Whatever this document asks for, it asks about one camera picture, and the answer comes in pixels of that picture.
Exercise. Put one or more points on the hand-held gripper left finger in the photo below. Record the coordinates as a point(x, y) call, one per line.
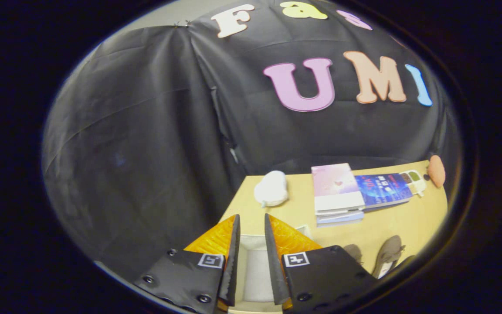
point(232, 261)

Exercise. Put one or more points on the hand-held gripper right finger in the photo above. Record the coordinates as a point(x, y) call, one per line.
point(273, 261)

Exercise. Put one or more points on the beige fabric storage box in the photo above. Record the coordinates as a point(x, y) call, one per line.
point(257, 270)

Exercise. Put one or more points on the white plush toy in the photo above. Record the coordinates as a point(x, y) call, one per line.
point(272, 188)

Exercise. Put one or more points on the pale blue book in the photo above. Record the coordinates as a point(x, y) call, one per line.
point(340, 219)

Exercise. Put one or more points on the white book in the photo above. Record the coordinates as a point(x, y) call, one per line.
point(338, 213)

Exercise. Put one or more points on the pink book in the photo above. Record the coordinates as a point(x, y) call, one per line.
point(334, 185)

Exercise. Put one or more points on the dark blue book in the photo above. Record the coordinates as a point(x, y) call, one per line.
point(384, 188)

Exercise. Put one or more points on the black backdrop cloth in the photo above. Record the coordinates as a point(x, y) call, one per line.
point(155, 131)

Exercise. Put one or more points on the white compartment tray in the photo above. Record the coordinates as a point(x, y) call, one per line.
point(414, 181)

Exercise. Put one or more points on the orange oval sponge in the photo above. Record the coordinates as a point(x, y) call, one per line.
point(436, 171)

